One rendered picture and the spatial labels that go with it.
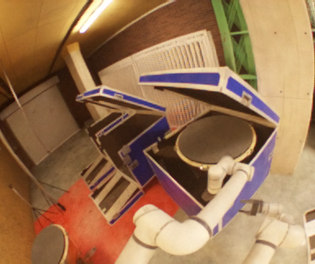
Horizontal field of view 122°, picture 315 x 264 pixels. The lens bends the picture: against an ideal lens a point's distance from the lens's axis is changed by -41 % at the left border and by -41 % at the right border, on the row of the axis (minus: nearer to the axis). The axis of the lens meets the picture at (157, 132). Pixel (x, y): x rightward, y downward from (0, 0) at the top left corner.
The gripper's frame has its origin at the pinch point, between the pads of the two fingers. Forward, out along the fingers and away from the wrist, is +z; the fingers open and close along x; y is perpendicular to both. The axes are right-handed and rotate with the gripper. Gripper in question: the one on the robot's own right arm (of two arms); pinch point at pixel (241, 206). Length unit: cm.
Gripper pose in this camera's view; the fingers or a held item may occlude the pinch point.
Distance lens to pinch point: 126.7
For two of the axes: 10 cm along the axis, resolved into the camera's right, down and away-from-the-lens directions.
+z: -8.0, 0.0, 6.0
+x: 1.2, 9.8, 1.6
